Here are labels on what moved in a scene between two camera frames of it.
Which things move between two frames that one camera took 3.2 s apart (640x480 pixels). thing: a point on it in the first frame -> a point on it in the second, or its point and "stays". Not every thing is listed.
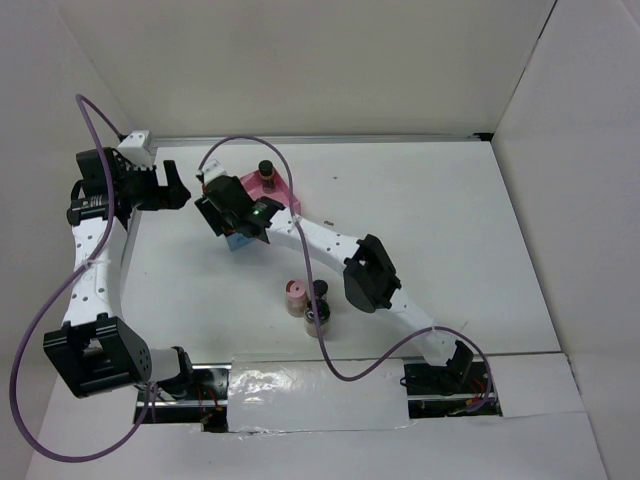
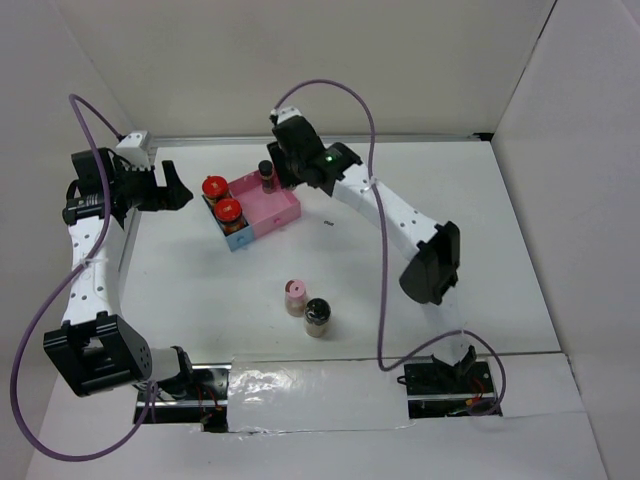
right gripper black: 214,220 -> 277,156
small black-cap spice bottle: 267,176 stays
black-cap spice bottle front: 310,317 stays
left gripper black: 172,196 stays
